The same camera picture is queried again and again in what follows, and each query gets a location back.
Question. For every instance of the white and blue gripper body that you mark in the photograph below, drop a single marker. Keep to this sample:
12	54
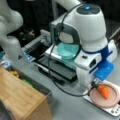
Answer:
95	66

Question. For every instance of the orange carrot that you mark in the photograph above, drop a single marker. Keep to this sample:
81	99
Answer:
103	90

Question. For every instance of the pink round plate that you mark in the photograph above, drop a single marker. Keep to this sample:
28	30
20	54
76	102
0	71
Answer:
97	99

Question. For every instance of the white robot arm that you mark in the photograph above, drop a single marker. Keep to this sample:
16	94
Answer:
84	25

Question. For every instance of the open oven glass door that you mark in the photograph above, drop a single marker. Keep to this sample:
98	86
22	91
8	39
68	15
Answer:
53	68

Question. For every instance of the silver toaster oven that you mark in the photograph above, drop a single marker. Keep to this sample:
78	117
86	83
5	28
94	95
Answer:
63	32

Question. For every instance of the black tray bin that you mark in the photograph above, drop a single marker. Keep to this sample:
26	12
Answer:
39	87

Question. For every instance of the wooden box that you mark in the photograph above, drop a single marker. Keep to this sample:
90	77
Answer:
23	101

